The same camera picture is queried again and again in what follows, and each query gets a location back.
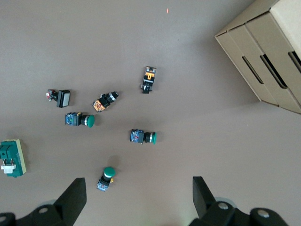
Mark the black square push button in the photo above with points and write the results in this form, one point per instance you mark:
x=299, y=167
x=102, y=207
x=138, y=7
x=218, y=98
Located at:
x=62, y=99

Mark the green mushroom push button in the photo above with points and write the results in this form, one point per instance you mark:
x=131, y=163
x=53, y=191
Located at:
x=137, y=136
x=109, y=172
x=73, y=119

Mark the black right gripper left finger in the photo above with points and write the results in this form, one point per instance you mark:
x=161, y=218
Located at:
x=61, y=209

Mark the brown cardboard box with slots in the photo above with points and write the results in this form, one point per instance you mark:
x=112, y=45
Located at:
x=258, y=35

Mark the green load switch white lever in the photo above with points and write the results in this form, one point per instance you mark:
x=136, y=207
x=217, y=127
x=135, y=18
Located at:
x=7, y=150

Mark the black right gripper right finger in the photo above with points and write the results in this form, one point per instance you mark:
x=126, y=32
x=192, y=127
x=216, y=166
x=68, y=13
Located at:
x=211, y=212

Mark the black selector switch orange block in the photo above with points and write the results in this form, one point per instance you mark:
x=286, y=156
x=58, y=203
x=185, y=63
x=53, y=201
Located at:
x=148, y=77
x=103, y=102

